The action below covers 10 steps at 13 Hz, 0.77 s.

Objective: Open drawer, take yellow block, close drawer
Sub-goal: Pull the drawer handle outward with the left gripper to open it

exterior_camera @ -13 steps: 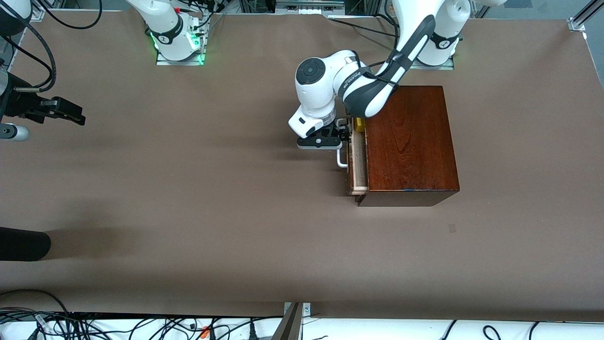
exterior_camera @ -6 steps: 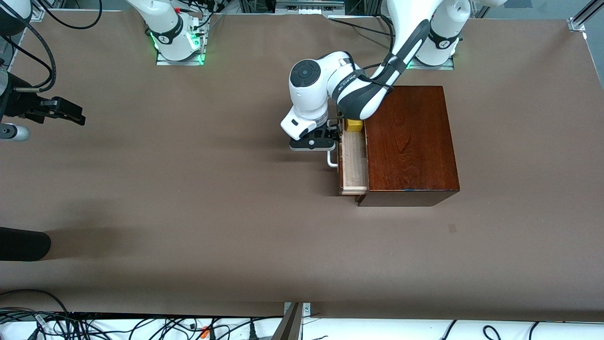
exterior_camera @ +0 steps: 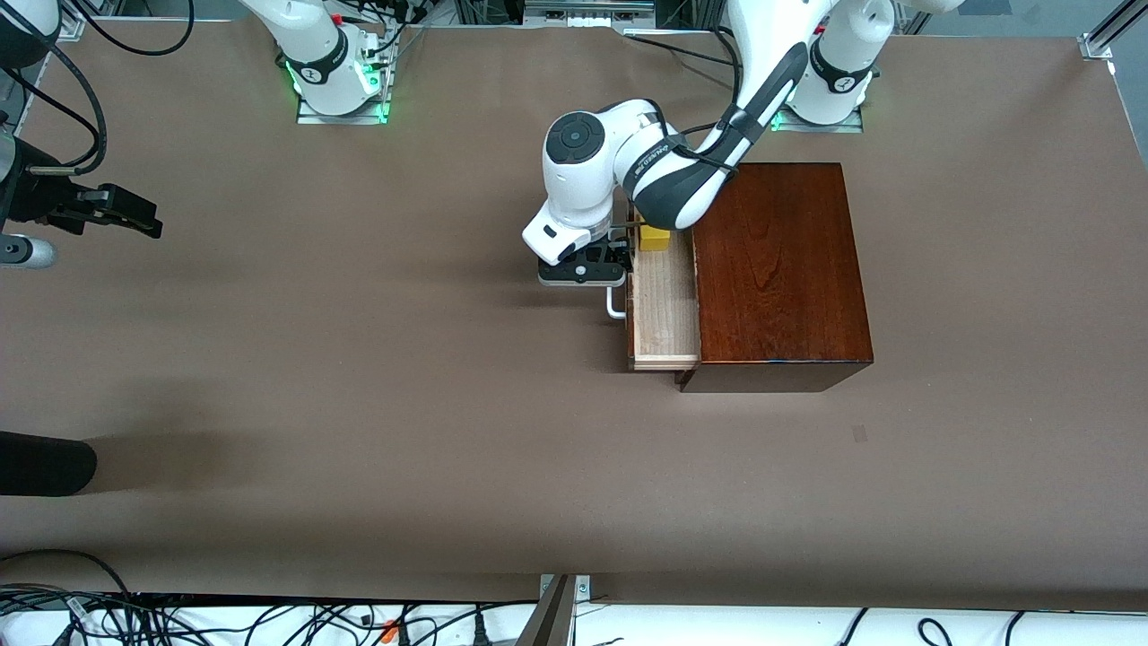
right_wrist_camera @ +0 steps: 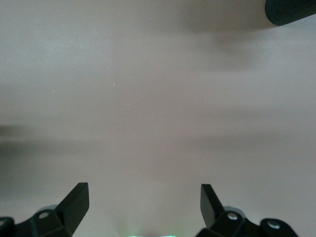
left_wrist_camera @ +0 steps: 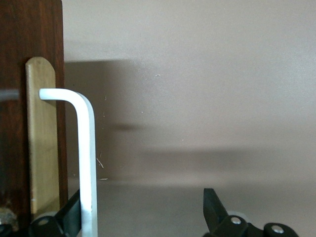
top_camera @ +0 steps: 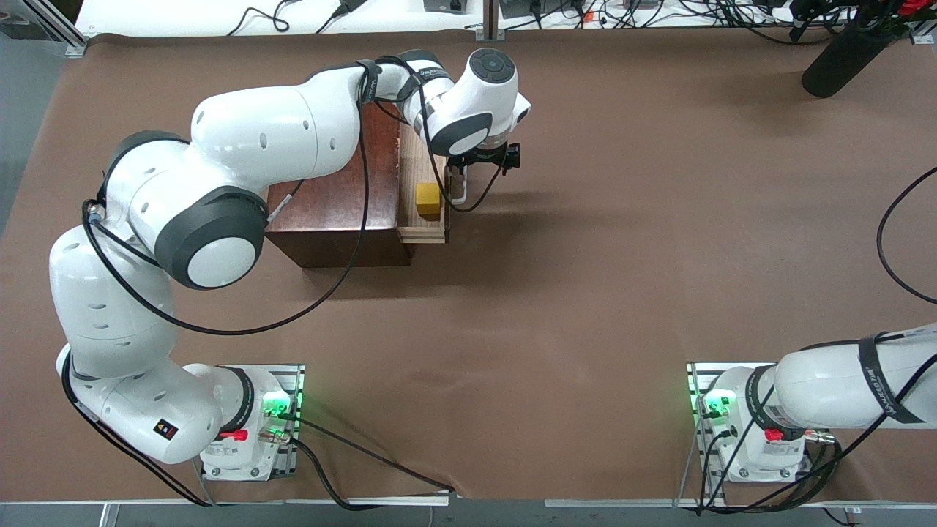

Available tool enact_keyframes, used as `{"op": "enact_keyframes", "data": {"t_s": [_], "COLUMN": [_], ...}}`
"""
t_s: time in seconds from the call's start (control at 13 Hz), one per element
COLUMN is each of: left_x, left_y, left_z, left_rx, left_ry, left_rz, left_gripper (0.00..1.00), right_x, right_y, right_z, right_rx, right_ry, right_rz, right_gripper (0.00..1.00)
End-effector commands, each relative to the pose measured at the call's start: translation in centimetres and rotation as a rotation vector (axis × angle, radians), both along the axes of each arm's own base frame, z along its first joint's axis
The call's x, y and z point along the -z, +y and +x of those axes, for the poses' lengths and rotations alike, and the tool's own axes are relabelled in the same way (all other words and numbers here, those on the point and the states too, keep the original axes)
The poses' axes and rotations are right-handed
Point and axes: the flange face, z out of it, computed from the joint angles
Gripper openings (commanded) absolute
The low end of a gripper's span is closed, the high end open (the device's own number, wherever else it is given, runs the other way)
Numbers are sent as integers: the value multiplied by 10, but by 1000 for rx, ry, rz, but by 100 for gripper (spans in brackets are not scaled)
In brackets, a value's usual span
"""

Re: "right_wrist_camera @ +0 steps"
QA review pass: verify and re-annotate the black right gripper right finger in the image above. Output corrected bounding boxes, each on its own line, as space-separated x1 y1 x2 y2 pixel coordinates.
196 184 299 237

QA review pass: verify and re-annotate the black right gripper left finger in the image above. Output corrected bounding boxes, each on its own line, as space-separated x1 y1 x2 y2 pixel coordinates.
0 182 90 237

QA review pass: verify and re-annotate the black ribbed cylinder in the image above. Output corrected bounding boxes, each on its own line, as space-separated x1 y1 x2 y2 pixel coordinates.
265 0 316 27

